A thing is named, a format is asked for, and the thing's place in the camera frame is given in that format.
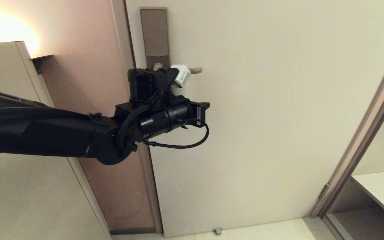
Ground brown skirting board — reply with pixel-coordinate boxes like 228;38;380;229
110;228;157;235

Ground closet base board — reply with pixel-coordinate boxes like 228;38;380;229
324;207;384;240

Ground small closet frame bracket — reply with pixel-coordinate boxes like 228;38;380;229
319;183;330;200

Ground dark brown wall ledge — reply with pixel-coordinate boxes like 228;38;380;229
30;54;54;74

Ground white room door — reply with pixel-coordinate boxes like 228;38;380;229
124;0;384;238

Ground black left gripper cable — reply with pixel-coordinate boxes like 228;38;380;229
142;118;210;149

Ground black left camera bracket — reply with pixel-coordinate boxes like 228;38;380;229
157;68;192;104

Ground metal door handle lever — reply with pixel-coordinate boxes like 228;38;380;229
153;62;203;74

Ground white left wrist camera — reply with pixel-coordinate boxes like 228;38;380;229
171;64;191;88

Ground brown door lock plate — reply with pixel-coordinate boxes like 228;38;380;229
139;7;171;71

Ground beige cabinet panel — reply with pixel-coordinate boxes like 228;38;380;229
0;41;112;240

